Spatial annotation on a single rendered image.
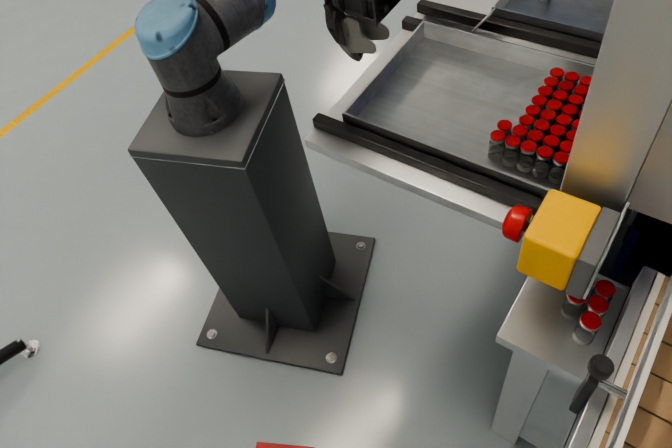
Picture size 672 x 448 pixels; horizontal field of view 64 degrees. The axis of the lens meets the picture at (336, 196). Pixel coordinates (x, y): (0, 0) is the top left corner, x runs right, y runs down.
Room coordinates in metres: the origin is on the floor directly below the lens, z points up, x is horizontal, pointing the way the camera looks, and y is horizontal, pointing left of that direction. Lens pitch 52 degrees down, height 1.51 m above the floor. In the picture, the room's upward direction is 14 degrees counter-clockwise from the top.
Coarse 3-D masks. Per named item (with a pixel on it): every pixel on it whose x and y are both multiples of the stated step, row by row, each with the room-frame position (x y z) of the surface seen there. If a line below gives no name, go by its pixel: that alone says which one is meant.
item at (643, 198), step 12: (660, 132) 0.28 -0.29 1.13; (660, 144) 0.28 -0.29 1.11; (648, 156) 0.28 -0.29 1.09; (660, 156) 0.28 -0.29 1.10; (648, 168) 0.28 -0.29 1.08; (660, 168) 0.27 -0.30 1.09; (636, 180) 0.28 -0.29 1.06; (648, 180) 0.28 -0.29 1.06; (660, 180) 0.27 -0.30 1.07; (636, 192) 0.28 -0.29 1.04; (648, 192) 0.27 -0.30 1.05; (660, 192) 0.27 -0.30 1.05; (636, 204) 0.28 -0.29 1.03; (648, 204) 0.27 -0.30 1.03; (660, 204) 0.26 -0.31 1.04; (660, 216) 0.26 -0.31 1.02
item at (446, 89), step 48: (432, 48) 0.77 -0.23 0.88; (480, 48) 0.73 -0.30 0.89; (528, 48) 0.67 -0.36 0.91; (384, 96) 0.68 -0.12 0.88; (432, 96) 0.65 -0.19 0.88; (480, 96) 0.62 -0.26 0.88; (528, 96) 0.60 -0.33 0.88; (432, 144) 0.55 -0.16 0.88; (480, 144) 0.52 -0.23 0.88; (528, 192) 0.41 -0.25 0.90
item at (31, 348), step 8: (8, 344) 0.87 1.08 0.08; (16, 344) 0.87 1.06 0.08; (24, 344) 0.87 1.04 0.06; (32, 344) 0.89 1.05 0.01; (40, 344) 0.89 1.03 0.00; (0, 352) 0.84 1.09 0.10; (8, 352) 0.84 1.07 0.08; (16, 352) 0.84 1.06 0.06; (24, 352) 0.87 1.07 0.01; (32, 352) 0.86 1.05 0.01; (0, 360) 0.82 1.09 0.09
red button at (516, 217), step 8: (512, 208) 0.32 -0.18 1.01; (520, 208) 0.31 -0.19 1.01; (528, 208) 0.31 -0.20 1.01; (512, 216) 0.31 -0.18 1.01; (520, 216) 0.30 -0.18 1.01; (528, 216) 0.31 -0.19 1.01; (504, 224) 0.30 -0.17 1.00; (512, 224) 0.30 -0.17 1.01; (520, 224) 0.30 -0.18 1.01; (528, 224) 0.30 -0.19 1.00; (504, 232) 0.30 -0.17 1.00; (512, 232) 0.29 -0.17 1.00; (520, 232) 0.29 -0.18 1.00; (512, 240) 0.29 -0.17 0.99
